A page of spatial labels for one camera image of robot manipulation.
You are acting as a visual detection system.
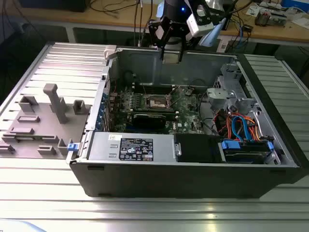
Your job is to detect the green motherboard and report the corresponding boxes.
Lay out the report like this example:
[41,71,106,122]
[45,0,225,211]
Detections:
[108,83,209,135]

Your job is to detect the grey parts rack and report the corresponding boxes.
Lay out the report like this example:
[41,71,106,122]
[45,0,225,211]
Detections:
[0,83,94,161]

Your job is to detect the white paper sheet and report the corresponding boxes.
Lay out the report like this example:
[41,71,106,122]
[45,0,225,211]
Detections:
[246,4,261,17]
[291,13,309,29]

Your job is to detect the grey hanging cable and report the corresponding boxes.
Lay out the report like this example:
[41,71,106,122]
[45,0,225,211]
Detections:
[140,0,147,46]
[133,0,140,48]

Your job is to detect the grey electronic device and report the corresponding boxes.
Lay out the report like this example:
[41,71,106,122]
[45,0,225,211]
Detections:
[270,12,288,28]

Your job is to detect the blue cable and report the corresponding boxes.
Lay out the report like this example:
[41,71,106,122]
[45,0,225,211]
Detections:
[238,23,245,50]

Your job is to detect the metal socket cover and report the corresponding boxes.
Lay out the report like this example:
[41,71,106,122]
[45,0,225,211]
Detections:
[168,84,182,108]

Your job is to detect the metal CPU cooler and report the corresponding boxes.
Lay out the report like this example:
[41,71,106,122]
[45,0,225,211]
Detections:
[255,11,271,27]

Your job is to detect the wooden desk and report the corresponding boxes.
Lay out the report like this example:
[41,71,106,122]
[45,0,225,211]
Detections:
[0,0,309,48]

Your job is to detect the black graphics card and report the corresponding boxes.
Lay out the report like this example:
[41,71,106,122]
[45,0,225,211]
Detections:
[131,112,168,129]

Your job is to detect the orange wire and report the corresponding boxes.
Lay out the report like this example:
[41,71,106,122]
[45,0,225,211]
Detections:
[242,117,262,142]

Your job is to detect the hard disk in blue carrier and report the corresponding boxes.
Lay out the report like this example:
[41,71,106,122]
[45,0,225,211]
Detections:
[218,139,276,165]

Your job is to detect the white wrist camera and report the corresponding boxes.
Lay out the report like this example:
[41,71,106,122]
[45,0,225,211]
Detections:
[186,4,215,39]

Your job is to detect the black box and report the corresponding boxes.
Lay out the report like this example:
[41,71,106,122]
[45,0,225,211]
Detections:
[18,0,87,13]

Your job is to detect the blue wire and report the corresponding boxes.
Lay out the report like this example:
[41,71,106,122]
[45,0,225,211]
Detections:
[230,115,250,142]

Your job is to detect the green RAM stick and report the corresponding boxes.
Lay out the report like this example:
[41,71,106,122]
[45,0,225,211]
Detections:
[14,136,58,141]

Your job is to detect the silver drive cage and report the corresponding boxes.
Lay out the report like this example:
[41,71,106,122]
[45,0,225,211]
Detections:
[206,63,284,165]

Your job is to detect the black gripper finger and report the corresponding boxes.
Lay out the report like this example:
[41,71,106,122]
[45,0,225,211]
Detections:
[147,16,170,61]
[178,22,192,64]

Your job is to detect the CPU socket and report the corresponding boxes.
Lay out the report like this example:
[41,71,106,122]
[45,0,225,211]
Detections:
[141,93,174,111]

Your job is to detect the black PC case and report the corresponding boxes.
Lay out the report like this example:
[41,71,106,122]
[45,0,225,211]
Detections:
[65,45,309,199]

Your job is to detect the red wire bundle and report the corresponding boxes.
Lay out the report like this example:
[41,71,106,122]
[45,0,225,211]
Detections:
[211,109,233,136]

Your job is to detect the grey case latch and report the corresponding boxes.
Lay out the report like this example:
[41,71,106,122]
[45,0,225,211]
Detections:
[103,44,118,60]

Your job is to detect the white label sheet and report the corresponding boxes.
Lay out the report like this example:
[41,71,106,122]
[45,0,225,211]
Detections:
[215,37,229,53]

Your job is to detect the grey power supply unit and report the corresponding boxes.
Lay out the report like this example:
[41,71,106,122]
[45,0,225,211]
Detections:
[88,131,175,162]

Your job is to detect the black tower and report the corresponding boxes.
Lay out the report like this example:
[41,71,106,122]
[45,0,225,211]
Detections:
[221,0,237,31]

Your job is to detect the blue box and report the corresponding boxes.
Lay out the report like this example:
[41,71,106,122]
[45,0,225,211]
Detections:
[281,0,309,8]

